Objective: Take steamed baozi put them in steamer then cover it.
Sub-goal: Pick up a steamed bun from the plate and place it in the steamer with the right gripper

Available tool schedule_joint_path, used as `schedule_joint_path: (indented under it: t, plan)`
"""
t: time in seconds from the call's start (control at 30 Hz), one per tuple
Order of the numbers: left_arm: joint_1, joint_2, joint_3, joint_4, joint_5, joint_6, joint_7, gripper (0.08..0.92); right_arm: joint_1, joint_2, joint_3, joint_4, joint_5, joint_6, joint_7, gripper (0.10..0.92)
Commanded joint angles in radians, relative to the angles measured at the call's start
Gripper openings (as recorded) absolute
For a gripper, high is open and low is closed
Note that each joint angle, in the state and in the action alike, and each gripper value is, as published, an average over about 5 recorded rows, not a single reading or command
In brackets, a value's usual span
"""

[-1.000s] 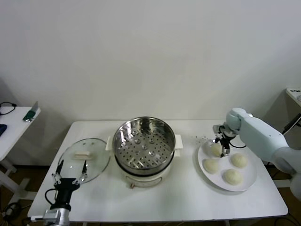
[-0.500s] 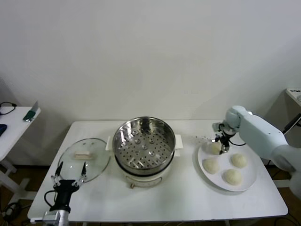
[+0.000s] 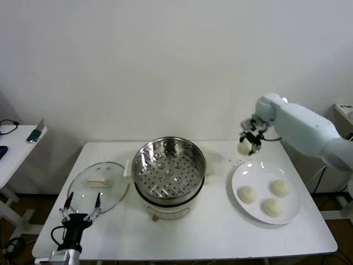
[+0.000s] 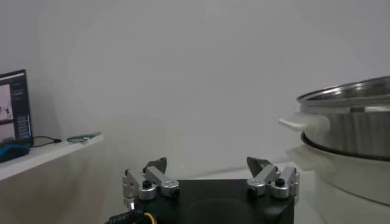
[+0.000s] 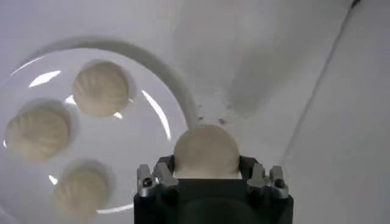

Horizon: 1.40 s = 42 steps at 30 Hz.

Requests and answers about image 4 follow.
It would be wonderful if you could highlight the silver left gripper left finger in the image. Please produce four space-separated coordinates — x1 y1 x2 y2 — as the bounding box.
121 156 180 211

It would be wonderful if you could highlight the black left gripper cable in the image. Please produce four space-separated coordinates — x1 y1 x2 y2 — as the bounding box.
105 208 156 224

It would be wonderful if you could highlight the white side table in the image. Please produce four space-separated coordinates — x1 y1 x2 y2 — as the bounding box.
0 133 104 224

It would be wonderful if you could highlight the black cable with plug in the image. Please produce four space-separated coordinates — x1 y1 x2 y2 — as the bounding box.
32 136 62 149

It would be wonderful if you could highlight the stainless steel steamer basket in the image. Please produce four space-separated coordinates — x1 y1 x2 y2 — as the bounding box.
278 75 390 162

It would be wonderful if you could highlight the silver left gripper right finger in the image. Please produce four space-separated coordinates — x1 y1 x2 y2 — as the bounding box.
246 156 301 200

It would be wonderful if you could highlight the dark blue object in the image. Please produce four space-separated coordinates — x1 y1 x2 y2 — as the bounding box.
0 142 31 164

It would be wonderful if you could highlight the white electric cooking pot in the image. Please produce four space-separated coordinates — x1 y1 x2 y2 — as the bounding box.
286 144 390 224

